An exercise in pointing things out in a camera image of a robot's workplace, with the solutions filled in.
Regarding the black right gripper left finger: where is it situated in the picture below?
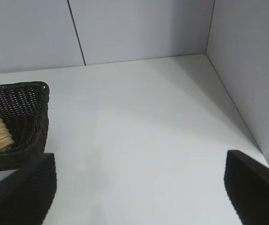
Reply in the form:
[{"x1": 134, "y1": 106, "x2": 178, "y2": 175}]
[{"x1": 0, "y1": 152, "x2": 57, "y2": 225}]

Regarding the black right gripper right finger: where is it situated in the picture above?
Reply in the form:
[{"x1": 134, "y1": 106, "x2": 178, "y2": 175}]
[{"x1": 223, "y1": 150, "x2": 269, "y2": 225}]

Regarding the dark brown wicker basket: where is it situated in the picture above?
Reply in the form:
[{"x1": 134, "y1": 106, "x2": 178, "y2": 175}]
[{"x1": 0, "y1": 81, "x2": 50, "y2": 174}]

